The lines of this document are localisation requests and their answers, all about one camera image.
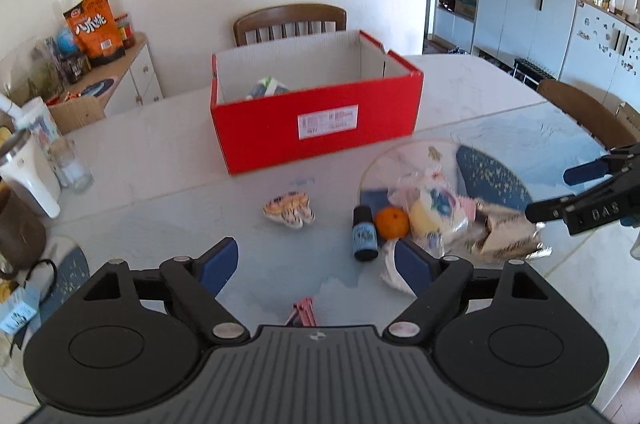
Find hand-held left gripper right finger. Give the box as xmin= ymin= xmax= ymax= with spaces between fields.
xmin=384 ymin=238 xmax=558 ymax=345

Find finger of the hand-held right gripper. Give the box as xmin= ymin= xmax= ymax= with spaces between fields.
xmin=525 ymin=188 xmax=640 ymax=235
xmin=563 ymin=143 xmax=640 ymax=187

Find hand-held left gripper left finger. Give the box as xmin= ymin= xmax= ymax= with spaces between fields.
xmin=75 ymin=238 xmax=250 ymax=346

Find clear plastic snack bag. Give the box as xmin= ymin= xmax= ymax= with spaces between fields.
xmin=387 ymin=169 xmax=481 ymax=255

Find rabbit plush toy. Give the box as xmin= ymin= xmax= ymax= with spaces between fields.
xmin=263 ymin=192 xmax=317 ymax=229

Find brown paper packet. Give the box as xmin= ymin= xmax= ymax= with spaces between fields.
xmin=470 ymin=199 xmax=546 ymax=262

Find pink hair clip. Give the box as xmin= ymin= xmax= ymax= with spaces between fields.
xmin=284 ymin=297 xmax=317 ymax=329

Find red cardboard box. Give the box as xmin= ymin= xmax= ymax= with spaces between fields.
xmin=210 ymin=30 xmax=425 ymax=176

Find white marble desktop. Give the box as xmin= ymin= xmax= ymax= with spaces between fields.
xmin=0 ymin=54 xmax=640 ymax=405

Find white crumpled wrapper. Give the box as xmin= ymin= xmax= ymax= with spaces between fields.
xmin=380 ymin=239 xmax=418 ymax=295

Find orange tangerine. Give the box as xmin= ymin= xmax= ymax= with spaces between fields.
xmin=375 ymin=206 xmax=411 ymax=241

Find small blue bottle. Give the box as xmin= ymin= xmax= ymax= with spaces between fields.
xmin=352 ymin=205 xmax=379 ymax=262

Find printed clear table mat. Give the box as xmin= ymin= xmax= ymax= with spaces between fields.
xmin=0 ymin=101 xmax=640 ymax=390

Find dark wooden chair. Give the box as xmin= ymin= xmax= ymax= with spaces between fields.
xmin=233 ymin=4 xmax=348 ymax=47
xmin=536 ymin=78 xmax=638 ymax=149

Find small blue packet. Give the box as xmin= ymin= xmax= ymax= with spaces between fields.
xmin=360 ymin=188 xmax=396 ymax=211

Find black floor rack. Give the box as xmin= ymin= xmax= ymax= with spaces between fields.
xmin=512 ymin=58 xmax=556 ymax=89

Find clear glass cup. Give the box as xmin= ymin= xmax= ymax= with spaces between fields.
xmin=50 ymin=139 xmax=95 ymax=193

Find green white packet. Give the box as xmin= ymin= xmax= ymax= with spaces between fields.
xmin=245 ymin=76 xmax=291 ymax=100

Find brown pot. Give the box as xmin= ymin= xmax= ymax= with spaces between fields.
xmin=0 ymin=189 xmax=48 ymax=277

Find white side cabinet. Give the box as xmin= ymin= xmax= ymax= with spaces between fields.
xmin=65 ymin=32 xmax=165 ymax=117

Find blue paper tag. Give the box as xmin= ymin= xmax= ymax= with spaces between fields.
xmin=0 ymin=289 xmax=41 ymax=335

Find dark round mouse pad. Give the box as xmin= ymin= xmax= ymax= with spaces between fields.
xmin=77 ymin=78 xmax=117 ymax=98

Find printed tall cup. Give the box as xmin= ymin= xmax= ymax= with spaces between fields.
xmin=0 ymin=96 xmax=63 ymax=145

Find red sauce jars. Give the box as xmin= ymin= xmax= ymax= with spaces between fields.
xmin=115 ymin=14 xmax=136 ymax=49

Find orange snack bag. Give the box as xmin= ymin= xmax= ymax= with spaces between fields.
xmin=63 ymin=0 xmax=127 ymax=67

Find small blue globe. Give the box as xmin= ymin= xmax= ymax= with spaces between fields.
xmin=56 ymin=26 xmax=81 ymax=54

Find black cable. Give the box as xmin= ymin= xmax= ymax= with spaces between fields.
xmin=20 ymin=259 xmax=58 ymax=299

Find white jug with handle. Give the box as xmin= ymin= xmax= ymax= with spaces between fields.
xmin=0 ymin=129 xmax=62 ymax=219

